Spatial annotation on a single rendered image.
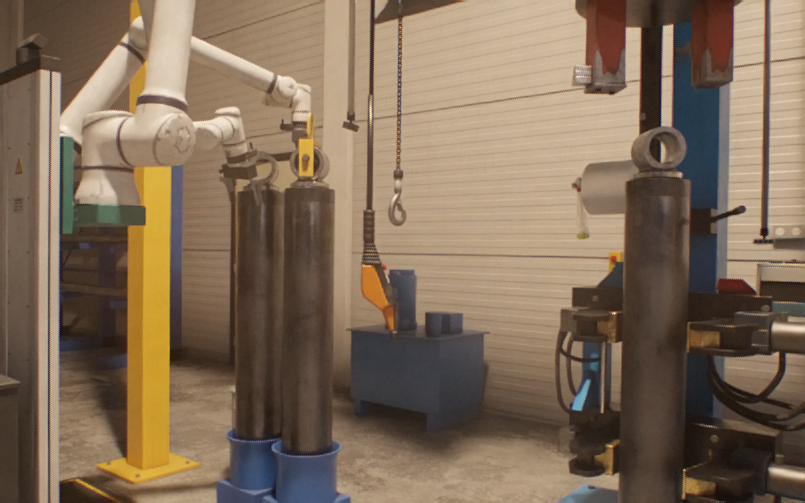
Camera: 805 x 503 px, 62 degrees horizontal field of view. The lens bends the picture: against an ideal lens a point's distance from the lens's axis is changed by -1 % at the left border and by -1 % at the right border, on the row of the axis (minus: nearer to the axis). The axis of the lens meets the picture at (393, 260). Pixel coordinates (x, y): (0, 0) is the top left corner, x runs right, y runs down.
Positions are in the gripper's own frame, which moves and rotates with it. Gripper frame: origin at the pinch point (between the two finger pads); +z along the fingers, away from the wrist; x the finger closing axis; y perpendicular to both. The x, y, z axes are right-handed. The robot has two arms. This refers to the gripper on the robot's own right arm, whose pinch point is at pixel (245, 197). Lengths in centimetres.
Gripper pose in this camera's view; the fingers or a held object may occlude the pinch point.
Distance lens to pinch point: 261.2
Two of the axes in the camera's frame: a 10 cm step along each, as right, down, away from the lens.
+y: -5.2, 4.1, -7.5
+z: 1.1, 9.0, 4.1
